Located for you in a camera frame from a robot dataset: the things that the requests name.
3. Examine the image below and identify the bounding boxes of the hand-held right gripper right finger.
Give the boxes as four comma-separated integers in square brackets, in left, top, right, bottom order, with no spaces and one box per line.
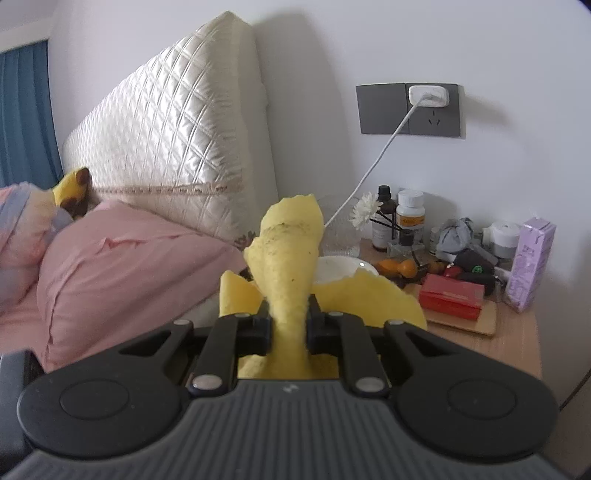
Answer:
[307,294,468,398]

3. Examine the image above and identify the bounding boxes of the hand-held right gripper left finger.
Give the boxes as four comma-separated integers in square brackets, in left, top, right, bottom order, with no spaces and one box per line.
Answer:
[117,295,273,398]

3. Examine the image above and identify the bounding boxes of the yellow cleaning cloth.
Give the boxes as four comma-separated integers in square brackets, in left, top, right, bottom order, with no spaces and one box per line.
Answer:
[218,194,428,381]

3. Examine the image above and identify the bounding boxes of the white ceramic dish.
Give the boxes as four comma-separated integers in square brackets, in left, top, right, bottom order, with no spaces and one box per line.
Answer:
[314,255,380,289]

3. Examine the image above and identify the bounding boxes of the clear glass cup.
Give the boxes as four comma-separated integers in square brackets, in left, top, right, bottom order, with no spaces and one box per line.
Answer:
[321,196,362,259]

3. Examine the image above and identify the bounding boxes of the orange wooden figure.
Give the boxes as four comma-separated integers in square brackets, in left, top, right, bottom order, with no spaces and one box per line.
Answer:
[378,259,417,279]

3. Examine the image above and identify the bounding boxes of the brown glass bottle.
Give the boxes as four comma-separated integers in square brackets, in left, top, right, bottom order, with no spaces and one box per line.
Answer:
[371,185,398,253]

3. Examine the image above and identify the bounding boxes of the reed diffuser bottle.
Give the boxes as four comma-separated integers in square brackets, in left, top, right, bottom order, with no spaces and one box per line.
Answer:
[369,216,426,260]

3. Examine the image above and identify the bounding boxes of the white artificial flower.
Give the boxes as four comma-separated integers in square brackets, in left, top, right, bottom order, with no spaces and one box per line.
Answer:
[352,192,383,228]

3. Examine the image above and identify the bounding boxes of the red box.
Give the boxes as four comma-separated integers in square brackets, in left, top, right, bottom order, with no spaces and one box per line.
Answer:
[419,273,486,322]

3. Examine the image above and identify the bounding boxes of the pink pillow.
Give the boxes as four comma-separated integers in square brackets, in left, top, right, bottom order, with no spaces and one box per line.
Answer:
[36,198,254,373]

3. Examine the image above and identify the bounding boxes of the white-capped pill bottle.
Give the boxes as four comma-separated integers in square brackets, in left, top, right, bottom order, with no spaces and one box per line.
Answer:
[396,189,425,237]

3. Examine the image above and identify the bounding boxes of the grey crumpled cloth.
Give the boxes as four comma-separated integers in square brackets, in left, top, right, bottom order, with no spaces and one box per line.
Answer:
[436,217,477,260]

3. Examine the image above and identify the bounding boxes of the black small case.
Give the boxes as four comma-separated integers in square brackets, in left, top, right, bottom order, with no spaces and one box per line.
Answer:
[461,272,498,297]

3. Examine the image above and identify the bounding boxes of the pastel printed blanket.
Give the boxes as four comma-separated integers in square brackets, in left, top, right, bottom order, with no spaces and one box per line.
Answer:
[0,182,75,315]

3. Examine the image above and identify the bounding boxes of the wooden nightstand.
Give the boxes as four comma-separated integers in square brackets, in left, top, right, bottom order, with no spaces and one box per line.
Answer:
[318,237,544,389]

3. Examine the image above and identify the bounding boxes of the white round jar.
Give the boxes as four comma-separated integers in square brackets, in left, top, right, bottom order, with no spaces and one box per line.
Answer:
[488,222,523,260]

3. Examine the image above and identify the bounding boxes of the cream quilted headboard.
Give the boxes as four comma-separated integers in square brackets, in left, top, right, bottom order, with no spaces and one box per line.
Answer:
[61,11,279,254]

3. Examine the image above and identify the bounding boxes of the purple carton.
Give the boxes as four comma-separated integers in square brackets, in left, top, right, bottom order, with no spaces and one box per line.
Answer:
[503,217,557,315]

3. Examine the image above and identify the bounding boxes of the yellow plush toy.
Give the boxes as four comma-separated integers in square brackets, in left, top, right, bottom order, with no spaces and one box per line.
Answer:
[52,167,100,217]

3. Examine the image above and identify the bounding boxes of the white charger plug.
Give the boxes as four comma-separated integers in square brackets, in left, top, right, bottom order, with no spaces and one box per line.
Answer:
[405,84,450,110]

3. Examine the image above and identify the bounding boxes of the blue curtain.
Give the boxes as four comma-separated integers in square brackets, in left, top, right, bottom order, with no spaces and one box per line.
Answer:
[0,39,64,191]

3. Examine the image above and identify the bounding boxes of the white charger cable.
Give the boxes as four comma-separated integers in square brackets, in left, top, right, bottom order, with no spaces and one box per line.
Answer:
[323,102,423,230]

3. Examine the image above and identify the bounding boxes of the grey wall socket panel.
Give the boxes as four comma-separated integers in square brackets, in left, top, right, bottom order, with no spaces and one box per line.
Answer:
[355,82,461,138]

